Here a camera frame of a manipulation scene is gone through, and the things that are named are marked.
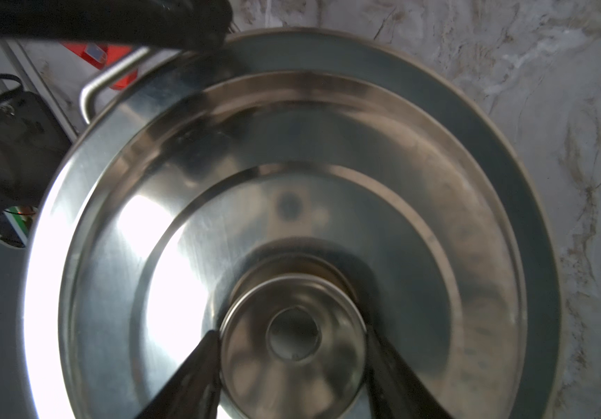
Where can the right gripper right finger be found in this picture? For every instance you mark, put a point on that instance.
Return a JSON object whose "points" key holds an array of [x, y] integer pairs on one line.
{"points": [[394, 389]]}

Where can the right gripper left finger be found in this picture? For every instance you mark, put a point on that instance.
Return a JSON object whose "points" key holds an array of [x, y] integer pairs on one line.
{"points": [[194, 390]]}

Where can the stainless steel pot lid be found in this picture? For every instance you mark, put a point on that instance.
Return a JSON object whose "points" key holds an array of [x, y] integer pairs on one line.
{"points": [[269, 208]]}

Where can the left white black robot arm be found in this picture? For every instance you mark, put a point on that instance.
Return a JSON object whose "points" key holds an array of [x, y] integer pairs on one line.
{"points": [[32, 143]]}

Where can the left green circuit board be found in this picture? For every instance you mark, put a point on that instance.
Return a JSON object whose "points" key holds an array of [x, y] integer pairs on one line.
{"points": [[15, 226]]}

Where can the red block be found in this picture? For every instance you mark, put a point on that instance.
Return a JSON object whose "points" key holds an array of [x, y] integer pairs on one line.
{"points": [[102, 55]]}

